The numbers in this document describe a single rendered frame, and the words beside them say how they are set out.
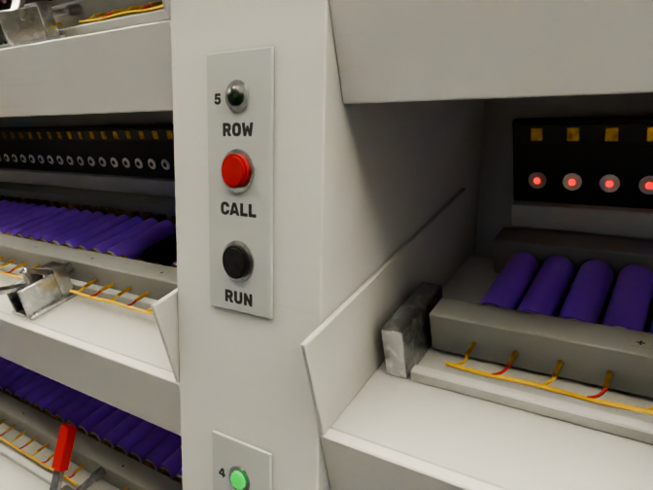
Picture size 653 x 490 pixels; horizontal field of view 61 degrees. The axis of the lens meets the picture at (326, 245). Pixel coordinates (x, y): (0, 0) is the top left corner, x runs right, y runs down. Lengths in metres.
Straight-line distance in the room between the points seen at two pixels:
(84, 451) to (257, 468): 0.30
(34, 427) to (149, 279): 0.28
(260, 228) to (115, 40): 0.14
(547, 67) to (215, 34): 0.15
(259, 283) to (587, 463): 0.16
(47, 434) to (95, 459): 0.08
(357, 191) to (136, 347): 0.18
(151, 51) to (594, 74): 0.22
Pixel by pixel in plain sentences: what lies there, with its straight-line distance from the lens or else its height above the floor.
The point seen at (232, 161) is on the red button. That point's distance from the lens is 0.26.
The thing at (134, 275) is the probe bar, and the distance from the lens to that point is 0.41.
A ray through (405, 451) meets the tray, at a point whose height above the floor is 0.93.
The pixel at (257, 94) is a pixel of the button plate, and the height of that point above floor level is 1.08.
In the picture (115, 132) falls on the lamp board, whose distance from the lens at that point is 0.61.
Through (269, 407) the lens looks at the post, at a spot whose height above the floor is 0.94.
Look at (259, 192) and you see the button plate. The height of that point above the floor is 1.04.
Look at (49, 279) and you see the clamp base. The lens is 0.46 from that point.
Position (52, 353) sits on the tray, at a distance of 0.44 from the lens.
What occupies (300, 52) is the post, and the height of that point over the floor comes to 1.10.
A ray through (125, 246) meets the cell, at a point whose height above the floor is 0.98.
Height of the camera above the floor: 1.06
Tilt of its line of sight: 9 degrees down
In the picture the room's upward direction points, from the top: 1 degrees clockwise
